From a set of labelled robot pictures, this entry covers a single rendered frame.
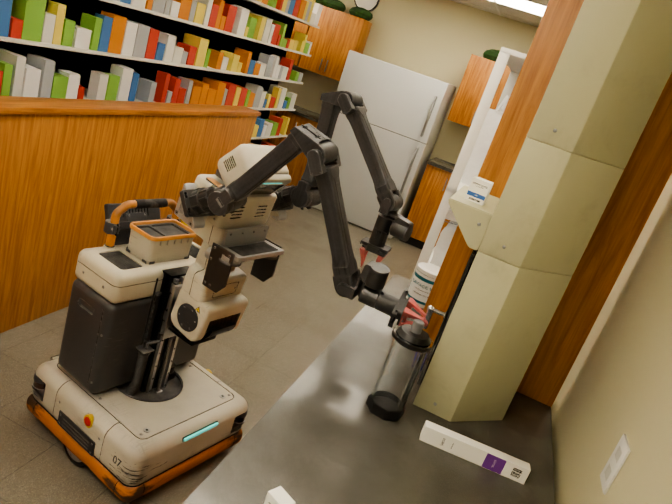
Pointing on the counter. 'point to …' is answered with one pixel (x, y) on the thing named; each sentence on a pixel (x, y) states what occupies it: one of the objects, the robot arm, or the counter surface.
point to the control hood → (472, 216)
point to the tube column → (607, 79)
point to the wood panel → (633, 188)
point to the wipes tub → (422, 282)
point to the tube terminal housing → (516, 281)
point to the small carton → (479, 190)
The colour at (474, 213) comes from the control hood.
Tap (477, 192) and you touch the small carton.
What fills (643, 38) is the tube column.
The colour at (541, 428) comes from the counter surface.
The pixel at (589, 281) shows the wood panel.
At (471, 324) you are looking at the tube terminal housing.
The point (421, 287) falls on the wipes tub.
